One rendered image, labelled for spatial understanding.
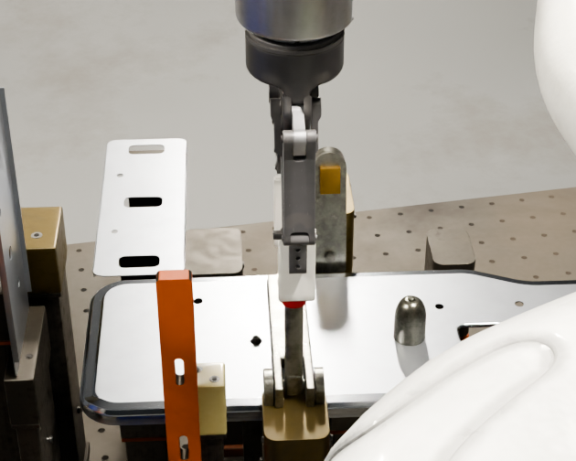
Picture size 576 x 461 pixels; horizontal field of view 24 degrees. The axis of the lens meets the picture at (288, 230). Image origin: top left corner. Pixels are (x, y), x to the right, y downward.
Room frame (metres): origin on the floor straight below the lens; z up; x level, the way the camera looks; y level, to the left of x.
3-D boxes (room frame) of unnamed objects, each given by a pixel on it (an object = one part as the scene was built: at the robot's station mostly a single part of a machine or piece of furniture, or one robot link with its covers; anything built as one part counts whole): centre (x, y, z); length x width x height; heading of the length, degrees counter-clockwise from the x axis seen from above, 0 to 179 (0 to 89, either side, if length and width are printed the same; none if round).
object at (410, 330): (1.06, -0.12, 1.02); 0.03 x 0.03 x 0.07
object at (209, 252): (1.25, 0.09, 0.84); 0.12 x 0.07 x 0.28; 3
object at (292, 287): (0.87, -0.01, 1.22); 0.03 x 0.01 x 0.07; 93
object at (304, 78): (0.91, -0.01, 1.37); 0.08 x 0.07 x 0.09; 3
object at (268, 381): (0.91, 0.02, 1.06); 0.03 x 0.01 x 0.03; 3
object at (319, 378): (0.91, -0.03, 1.06); 0.03 x 0.01 x 0.03; 3
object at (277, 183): (0.95, 0.00, 1.22); 0.03 x 0.01 x 0.07; 93
